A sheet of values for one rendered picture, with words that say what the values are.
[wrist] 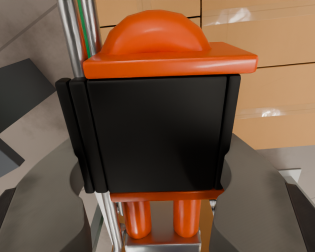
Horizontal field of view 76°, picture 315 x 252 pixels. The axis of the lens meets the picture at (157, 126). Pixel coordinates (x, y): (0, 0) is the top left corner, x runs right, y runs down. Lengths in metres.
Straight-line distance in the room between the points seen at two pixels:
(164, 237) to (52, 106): 1.51
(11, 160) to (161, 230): 0.79
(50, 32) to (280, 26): 1.21
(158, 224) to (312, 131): 1.04
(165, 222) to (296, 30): 0.85
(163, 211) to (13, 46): 1.52
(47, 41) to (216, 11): 1.05
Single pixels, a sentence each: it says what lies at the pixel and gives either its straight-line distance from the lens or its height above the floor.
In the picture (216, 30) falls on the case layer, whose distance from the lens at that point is 0.83.
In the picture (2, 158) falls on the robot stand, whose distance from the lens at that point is 0.94.
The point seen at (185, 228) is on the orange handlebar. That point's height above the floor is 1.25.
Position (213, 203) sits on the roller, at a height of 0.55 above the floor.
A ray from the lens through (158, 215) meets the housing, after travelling 0.20.
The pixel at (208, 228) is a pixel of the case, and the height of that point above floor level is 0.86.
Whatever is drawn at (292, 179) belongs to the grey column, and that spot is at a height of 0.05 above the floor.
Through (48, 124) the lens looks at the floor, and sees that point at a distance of 1.73.
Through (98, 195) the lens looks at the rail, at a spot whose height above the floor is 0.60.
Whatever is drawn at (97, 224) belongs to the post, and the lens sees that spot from 1.60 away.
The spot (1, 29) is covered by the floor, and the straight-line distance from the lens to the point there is 1.63.
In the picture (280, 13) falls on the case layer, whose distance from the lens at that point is 0.91.
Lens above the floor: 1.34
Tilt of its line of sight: 61 degrees down
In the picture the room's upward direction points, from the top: 179 degrees clockwise
